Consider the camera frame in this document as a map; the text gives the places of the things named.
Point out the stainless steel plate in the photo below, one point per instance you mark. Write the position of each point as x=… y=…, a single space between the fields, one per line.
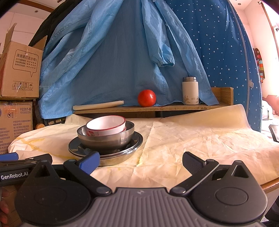
x=136 y=140

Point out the blue work coat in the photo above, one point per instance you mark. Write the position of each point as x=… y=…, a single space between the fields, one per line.
x=109 y=65

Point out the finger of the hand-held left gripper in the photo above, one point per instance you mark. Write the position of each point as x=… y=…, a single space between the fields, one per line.
x=8 y=156
x=37 y=158

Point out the blue polka dot cloth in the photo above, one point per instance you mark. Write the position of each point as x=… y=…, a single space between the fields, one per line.
x=218 y=43

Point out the stainless steel bowl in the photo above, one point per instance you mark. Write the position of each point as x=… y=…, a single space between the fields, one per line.
x=109 y=141

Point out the white rolling pin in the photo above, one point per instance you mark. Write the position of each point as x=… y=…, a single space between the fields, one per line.
x=98 y=105

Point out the black jacket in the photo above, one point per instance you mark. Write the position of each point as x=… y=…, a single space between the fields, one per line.
x=48 y=24

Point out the white red-rimmed bowl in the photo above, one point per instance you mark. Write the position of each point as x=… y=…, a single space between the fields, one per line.
x=96 y=133
x=104 y=124

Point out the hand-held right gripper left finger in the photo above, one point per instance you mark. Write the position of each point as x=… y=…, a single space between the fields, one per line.
x=89 y=163

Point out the black plastic crate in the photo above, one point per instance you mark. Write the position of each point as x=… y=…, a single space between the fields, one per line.
x=53 y=122

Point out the wooden board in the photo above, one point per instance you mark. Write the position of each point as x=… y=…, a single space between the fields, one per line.
x=174 y=108

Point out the large steel basin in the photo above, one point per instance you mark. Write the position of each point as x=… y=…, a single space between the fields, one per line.
x=113 y=161
x=133 y=152

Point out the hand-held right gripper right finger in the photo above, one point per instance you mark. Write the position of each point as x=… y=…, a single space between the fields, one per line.
x=193 y=161

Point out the open cardboard box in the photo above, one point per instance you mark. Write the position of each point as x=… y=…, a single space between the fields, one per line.
x=19 y=72

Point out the white thermos bottle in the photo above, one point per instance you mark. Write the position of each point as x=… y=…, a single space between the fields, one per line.
x=190 y=91

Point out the red tomato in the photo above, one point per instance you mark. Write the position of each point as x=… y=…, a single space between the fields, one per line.
x=147 y=98

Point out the person's left hand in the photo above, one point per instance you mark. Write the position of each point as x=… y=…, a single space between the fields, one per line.
x=4 y=203

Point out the striped colourful cloth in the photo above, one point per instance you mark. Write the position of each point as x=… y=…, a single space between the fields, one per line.
x=259 y=65

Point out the large printed cardboard box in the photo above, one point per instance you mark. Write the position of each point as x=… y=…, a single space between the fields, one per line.
x=15 y=122

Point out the flat black object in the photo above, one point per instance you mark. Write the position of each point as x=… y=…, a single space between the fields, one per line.
x=274 y=133

